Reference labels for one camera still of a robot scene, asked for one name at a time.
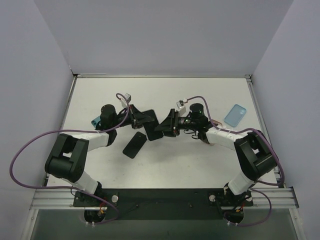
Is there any phone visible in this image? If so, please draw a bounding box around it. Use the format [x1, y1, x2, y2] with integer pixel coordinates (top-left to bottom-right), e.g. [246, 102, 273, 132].
[207, 121, 225, 147]
[143, 109, 164, 142]

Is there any black smartphone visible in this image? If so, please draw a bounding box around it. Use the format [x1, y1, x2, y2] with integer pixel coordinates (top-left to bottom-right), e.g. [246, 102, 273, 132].
[122, 131, 147, 159]

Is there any teal smartphone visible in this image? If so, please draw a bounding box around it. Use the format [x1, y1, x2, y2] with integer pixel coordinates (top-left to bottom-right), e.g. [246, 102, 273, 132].
[91, 116, 101, 128]

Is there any light blue phone case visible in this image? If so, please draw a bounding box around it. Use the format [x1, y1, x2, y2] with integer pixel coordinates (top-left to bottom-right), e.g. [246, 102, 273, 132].
[223, 104, 247, 128]

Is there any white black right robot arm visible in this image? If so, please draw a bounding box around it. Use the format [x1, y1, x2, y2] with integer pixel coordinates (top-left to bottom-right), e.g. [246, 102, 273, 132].
[155, 103, 278, 199]

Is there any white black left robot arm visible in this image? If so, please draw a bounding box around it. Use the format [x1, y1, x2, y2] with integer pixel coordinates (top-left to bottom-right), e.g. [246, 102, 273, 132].
[44, 104, 159, 206]

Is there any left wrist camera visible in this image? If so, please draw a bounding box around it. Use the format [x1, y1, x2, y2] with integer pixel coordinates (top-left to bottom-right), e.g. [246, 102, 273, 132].
[120, 93, 132, 108]

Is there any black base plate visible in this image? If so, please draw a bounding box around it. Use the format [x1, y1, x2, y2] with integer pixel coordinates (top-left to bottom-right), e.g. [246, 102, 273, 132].
[72, 187, 255, 221]

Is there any aluminium front rail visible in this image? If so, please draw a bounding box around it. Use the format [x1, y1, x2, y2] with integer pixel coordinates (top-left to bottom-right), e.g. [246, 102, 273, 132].
[30, 188, 299, 210]

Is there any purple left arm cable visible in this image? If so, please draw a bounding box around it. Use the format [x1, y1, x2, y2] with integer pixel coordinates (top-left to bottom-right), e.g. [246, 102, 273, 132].
[9, 93, 132, 225]

